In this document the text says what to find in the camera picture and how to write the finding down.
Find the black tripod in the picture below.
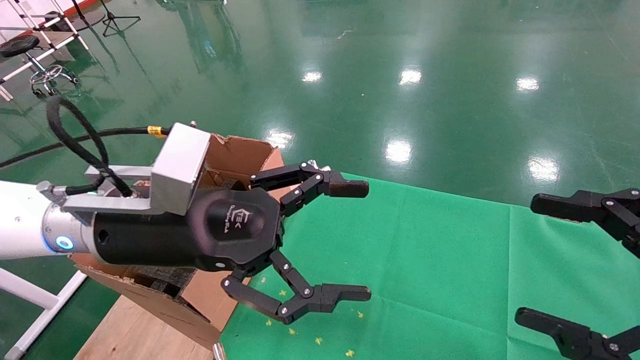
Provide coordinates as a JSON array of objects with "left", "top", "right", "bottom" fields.
[{"left": 97, "top": 0, "right": 142, "bottom": 38}]

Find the large open cardboard carton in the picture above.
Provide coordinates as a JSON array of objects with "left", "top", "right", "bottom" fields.
[{"left": 67, "top": 131, "right": 287, "bottom": 351}]

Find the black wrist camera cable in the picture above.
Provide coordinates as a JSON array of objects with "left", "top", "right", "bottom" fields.
[{"left": 0, "top": 95, "right": 173, "bottom": 198}]

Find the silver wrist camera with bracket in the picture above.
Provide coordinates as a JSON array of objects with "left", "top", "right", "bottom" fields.
[{"left": 62, "top": 121, "right": 212, "bottom": 226}]

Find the black foam block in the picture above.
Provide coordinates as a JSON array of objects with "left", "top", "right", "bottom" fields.
[{"left": 131, "top": 265, "right": 197, "bottom": 301}]

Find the white tube floor frame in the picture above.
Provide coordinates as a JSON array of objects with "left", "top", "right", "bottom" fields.
[{"left": 0, "top": 267, "right": 90, "bottom": 360}]

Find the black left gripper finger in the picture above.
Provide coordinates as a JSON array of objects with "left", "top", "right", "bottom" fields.
[
  {"left": 221, "top": 249, "right": 372, "bottom": 326},
  {"left": 249, "top": 161, "right": 370, "bottom": 217}
]

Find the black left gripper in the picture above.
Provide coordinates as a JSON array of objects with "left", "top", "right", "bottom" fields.
[{"left": 92, "top": 187, "right": 286, "bottom": 273}]

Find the black round stool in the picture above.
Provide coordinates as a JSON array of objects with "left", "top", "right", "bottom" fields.
[{"left": 0, "top": 35, "right": 79, "bottom": 99}]

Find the green table cloth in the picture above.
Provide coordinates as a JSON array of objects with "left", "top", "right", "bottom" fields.
[{"left": 220, "top": 170, "right": 640, "bottom": 360}]

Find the black round stand base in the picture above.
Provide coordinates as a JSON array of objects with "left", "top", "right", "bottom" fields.
[{"left": 44, "top": 0, "right": 106, "bottom": 32}]

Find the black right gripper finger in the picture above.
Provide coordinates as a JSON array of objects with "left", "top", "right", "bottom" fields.
[
  {"left": 530, "top": 188, "right": 640, "bottom": 259},
  {"left": 515, "top": 307, "right": 640, "bottom": 360}
]

